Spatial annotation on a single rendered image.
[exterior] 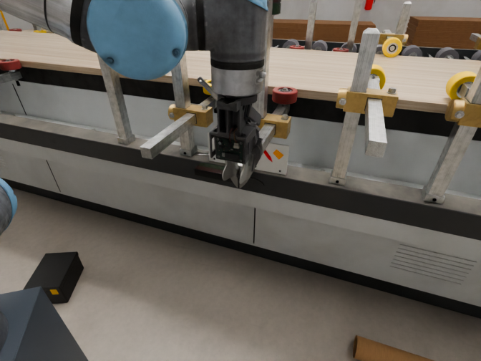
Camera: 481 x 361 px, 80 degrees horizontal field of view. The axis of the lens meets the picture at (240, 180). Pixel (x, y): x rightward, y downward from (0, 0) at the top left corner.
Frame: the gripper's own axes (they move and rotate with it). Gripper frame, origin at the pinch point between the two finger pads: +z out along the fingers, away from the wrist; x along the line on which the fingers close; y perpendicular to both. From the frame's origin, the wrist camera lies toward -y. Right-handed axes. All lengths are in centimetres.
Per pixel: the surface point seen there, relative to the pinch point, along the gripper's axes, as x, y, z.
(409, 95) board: 37, -51, -9
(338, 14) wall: -33, -742, 2
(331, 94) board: 13.9, -46.3, -7.9
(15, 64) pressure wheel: -121, -41, -8
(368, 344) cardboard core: 44, -19, 74
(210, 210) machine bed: -33, -48, 54
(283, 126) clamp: 3.5, -24.6, -3.9
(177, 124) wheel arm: -24.7, -15.3, -3.6
